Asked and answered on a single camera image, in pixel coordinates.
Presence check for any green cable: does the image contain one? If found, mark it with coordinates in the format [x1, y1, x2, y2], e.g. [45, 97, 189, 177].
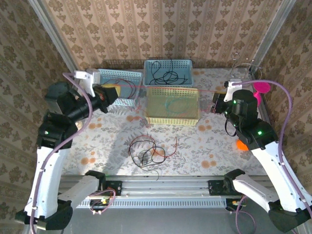
[163, 96, 193, 114]

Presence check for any small light blue basket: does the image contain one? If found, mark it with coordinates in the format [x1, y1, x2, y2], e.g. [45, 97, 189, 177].
[97, 69, 143, 107]

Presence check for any pink wine glass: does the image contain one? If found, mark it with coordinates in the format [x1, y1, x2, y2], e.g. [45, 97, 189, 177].
[253, 81, 271, 108]

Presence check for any orange round object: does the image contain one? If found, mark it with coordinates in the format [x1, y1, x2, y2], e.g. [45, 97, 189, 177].
[235, 139, 249, 152]

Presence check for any large blue plastic basket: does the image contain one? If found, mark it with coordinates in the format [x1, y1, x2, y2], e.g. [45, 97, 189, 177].
[143, 59, 195, 88]

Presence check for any yellow plastic basket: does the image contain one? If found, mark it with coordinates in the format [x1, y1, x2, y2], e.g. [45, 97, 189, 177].
[145, 87, 201, 126]

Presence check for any floral tablecloth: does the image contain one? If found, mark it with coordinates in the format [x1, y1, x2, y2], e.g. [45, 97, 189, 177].
[60, 68, 269, 176]

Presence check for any base wiring with connectors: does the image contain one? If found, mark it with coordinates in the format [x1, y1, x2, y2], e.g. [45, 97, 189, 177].
[89, 189, 117, 215]

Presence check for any aluminium table edge rail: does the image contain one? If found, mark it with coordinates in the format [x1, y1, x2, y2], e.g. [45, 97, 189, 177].
[250, 67, 271, 127]

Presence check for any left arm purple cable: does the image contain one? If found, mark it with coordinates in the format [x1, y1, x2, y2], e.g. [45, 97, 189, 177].
[29, 72, 95, 234]

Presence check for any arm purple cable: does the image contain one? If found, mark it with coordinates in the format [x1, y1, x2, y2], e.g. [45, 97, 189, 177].
[234, 79, 312, 234]
[29, 72, 95, 234]

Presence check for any right gripper black wire loop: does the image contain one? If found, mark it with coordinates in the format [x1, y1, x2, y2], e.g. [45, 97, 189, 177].
[224, 116, 237, 137]

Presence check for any spiral metal wire stand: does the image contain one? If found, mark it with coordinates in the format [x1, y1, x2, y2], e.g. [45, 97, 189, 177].
[230, 52, 264, 83]

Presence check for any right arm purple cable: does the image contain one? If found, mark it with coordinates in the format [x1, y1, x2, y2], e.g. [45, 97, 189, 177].
[234, 79, 312, 234]

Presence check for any aluminium frame post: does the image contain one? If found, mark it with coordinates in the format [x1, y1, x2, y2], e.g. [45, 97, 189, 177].
[252, 0, 297, 74]
[27, 0, 80, 77]

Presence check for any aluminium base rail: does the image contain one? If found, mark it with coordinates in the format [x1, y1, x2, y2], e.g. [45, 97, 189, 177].
[59, 175, 244, 198]

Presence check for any grey slotted cable duct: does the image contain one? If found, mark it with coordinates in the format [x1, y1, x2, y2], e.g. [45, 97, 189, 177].
[62, 196, 228, 209]

